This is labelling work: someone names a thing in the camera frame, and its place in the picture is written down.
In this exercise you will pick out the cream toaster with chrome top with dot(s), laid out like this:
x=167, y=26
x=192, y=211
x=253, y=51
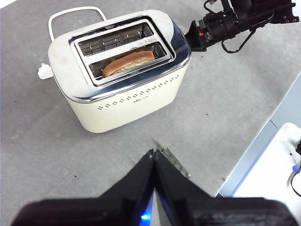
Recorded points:
x=122, y=110

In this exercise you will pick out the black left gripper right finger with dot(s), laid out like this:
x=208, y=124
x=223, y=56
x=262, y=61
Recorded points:
x=200, y=209

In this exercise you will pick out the white platform with blue edge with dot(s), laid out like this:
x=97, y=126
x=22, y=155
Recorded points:
x=270, y=164

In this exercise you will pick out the brown-crusted bread slice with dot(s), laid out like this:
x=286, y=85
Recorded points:
x=127, y=64

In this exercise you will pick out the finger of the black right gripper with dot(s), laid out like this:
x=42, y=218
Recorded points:
x=194, y=37

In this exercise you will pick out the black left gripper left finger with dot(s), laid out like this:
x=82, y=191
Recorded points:
x=113, y=204

